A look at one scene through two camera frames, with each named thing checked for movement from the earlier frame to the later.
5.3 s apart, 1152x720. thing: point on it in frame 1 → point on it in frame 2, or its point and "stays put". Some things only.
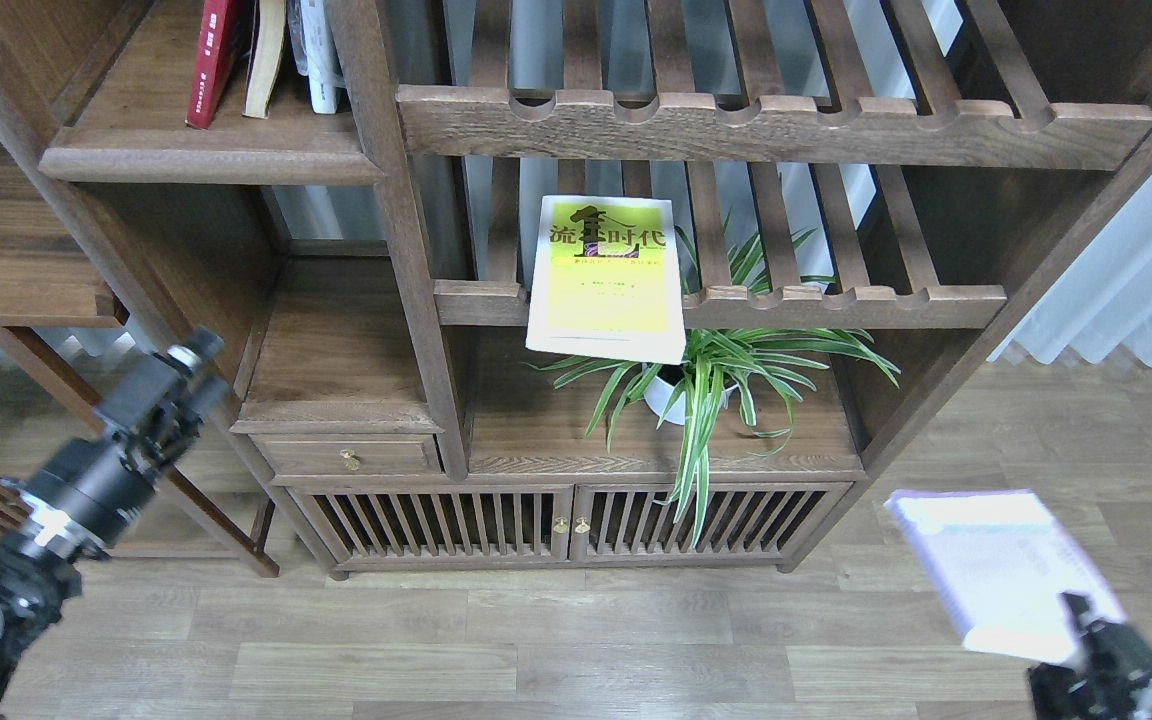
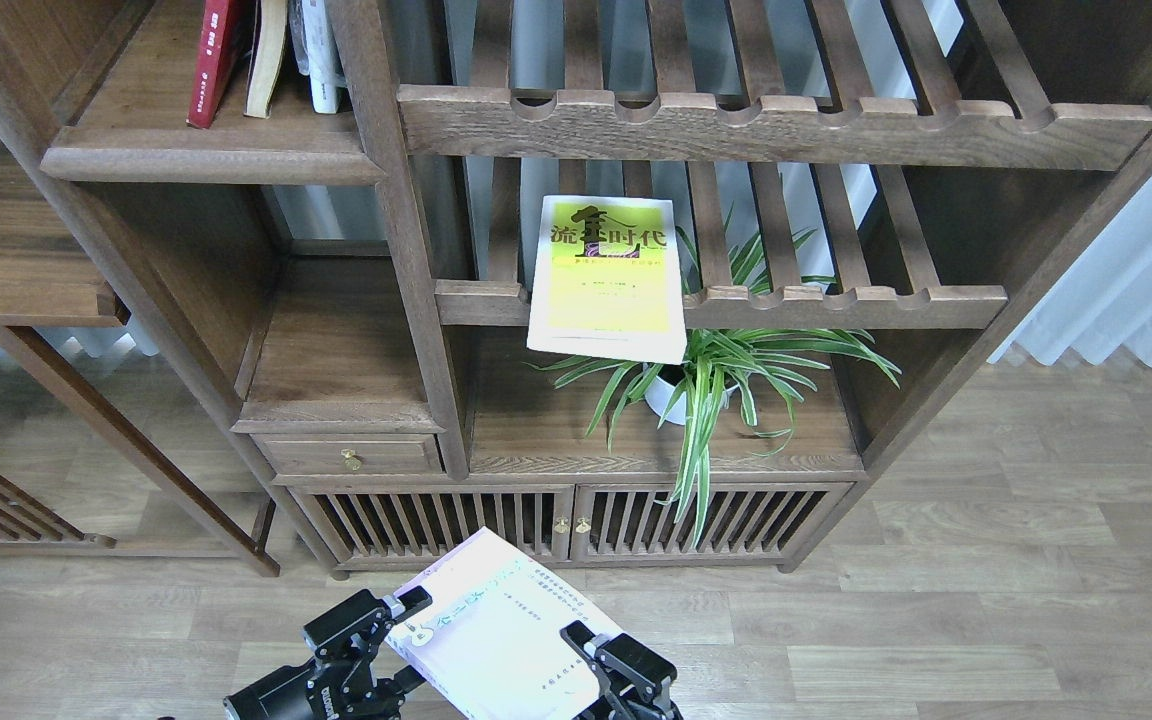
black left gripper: (85, 491) → (337, 684)
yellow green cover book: (606, 279) stays put
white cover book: (1000, 563) → (505, 640)
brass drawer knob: (351, 459) stays put
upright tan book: (271, 14) stays put
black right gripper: (1062, 693) → (629, 662)
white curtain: (1146, 281) stays put
